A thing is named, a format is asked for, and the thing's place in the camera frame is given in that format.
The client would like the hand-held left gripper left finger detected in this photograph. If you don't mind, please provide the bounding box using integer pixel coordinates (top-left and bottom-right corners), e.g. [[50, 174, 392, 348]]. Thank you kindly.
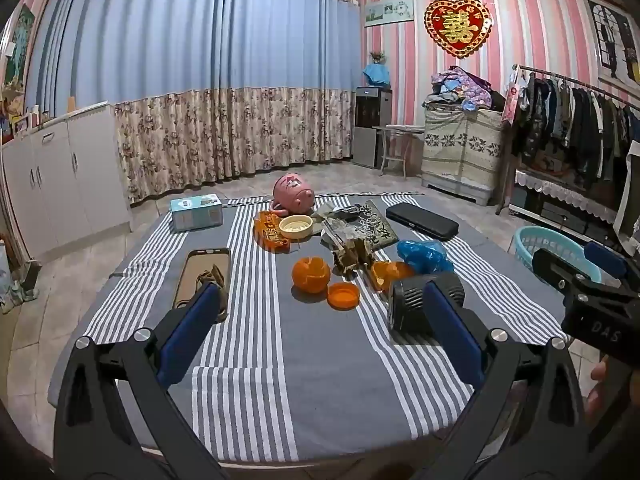
[[54, 282, 236, 480]]

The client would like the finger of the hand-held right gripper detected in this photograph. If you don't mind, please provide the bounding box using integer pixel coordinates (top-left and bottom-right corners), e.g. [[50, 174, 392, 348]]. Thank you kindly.
[[584, 241, 629, 282], [531, 248, 591, 293]]

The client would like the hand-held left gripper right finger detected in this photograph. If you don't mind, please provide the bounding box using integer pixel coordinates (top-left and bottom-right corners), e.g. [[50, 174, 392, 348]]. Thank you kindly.
[[415, 280, 588, 480]]

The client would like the light blue plastic basket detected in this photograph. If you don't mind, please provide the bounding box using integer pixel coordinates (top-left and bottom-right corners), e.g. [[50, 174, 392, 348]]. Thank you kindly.
[[514, 225, 603, 283]]

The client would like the black ribbed cylinder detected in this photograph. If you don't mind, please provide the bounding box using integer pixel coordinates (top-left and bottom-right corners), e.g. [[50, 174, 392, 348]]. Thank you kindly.
[[387, 272, 466, 333]]

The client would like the blue plastic bag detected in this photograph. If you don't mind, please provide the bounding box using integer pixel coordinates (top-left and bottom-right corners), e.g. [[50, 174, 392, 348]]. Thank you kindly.
[[396, 240, 455, 275]]

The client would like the orange snack wrapper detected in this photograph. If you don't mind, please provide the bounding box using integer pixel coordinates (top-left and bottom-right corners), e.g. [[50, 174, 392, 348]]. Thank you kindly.
[[252, 210, 292, 254]]

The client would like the brown paper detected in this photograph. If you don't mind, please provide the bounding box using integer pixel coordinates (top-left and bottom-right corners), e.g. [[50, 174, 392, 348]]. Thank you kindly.
[[330, 237, 377, 280]]

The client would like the printed green packet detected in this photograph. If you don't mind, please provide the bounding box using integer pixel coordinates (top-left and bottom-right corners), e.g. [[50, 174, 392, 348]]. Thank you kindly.
[[350, 200, 401, 248]]

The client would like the cream round bowl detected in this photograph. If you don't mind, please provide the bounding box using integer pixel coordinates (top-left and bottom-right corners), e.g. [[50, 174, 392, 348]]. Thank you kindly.
[[278, 214, 314, 240]]

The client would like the grey wrapper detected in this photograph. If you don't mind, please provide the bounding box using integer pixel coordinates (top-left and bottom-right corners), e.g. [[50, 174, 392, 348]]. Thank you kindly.
[[320, 205, 362, 252]]

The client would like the person's right hand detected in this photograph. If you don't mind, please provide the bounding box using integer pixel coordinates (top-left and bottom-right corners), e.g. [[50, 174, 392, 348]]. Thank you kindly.
[[585, 357, 613, 426]]

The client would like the dark cloth with beige border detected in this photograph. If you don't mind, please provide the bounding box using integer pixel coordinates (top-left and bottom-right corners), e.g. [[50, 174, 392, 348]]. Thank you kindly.
[[612, 140, 640, 256]]

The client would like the brown phone case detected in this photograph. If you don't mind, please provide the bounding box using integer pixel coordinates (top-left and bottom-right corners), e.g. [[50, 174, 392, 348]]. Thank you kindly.
[[171, 247, 232, 323]]

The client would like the low cabinet with lace cloth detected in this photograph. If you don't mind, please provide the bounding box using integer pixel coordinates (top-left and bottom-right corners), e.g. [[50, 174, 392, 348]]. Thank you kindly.
[[509, 167, 621, 233]]

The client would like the black zip case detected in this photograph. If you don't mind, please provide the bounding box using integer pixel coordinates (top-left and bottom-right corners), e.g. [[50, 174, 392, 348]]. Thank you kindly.
[[385, 202, 459, 241]]

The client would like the light blue tissue box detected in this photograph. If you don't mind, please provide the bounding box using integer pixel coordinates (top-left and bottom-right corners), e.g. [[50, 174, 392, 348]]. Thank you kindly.
[[169, 193, 224, 232]]

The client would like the row of hanging clothes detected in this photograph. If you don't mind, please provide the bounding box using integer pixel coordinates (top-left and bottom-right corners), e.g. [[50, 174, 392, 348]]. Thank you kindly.
[[510, 72, 640, 191]]

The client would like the cloth covered cabinet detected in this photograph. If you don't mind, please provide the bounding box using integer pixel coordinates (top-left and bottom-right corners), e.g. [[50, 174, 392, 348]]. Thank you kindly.
[[421, 106, 506, 206]]

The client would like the pink hanging bag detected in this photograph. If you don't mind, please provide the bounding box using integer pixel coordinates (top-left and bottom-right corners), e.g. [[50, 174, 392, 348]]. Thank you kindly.
[[501, 72, 518, 123]]

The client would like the pink piggy bank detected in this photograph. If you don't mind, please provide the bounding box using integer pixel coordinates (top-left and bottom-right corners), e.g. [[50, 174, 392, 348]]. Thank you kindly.
[[270, 172, 316, 214]]

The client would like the metal clothes rack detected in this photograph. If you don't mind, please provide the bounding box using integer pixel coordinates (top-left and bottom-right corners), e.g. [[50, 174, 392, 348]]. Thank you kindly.
[[496, 64, 640, 216]]

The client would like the white cabinet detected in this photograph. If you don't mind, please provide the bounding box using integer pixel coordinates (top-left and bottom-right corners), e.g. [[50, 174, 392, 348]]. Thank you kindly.
[[0, 101, 133, 261]]

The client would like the pile of folded clothes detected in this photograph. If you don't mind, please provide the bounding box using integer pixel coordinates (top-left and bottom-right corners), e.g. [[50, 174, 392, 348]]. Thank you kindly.
[[423, 66, 506, 112]]

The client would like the small metal table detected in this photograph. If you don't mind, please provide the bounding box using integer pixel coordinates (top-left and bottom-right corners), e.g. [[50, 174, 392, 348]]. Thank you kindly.
[[372, 125, 425, 178]]

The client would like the grey water dispenser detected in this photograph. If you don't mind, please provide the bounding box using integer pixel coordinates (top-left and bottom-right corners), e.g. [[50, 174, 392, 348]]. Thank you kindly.
[[352, 86, 393, 169]]

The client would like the blue floral curtain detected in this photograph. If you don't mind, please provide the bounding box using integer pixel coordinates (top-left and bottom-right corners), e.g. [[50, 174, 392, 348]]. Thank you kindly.
[[25, 0, 362, 206]]

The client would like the blue cloth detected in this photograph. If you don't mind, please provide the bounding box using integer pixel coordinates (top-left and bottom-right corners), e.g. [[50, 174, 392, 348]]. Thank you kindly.
[[362, 62, 391, 87]]

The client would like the window print wall poster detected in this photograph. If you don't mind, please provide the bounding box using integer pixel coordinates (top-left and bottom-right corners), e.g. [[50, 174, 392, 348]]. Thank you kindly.
[[582, 0, 640, 83]]

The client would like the red heart wall decoration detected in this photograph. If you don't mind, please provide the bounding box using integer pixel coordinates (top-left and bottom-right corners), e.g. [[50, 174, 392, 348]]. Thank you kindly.
[[424, 0, 493, 59]]

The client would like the small wall picture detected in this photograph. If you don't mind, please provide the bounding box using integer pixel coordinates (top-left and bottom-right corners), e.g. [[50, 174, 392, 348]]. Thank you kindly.
[[364, 0, 415, 28]]

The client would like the green wall poster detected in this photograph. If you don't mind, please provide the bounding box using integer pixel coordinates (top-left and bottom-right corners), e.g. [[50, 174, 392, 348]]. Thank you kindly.
[[2, 4, 36, 91]]

